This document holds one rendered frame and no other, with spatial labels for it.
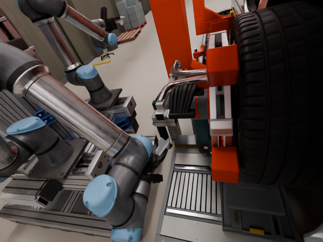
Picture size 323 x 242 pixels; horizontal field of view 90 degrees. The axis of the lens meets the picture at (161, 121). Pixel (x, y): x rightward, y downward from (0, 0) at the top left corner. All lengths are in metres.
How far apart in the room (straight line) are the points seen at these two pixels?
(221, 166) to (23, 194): 0.94
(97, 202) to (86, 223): 1.04
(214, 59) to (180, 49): 0.63
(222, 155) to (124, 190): 0.30
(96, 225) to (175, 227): 0.53
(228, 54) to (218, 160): 0.29
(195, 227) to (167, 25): 1.26
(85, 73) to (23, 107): 0.36
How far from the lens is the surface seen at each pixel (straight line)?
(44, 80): 0.46
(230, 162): 0.52
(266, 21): 0.58
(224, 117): 0.51
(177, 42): 1.06
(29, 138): 0.82
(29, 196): 1.07
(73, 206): 1.56
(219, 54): 0.46
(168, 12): 1.03
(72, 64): 1.23
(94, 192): 0.40
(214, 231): 1.28
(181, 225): 1.31
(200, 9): 2.97
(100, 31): 1.23
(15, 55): 0.48
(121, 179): 0.41
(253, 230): 1.20
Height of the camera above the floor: 1.32
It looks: 39 degrees down
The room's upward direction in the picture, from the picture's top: 19 degrees counter-clockwise
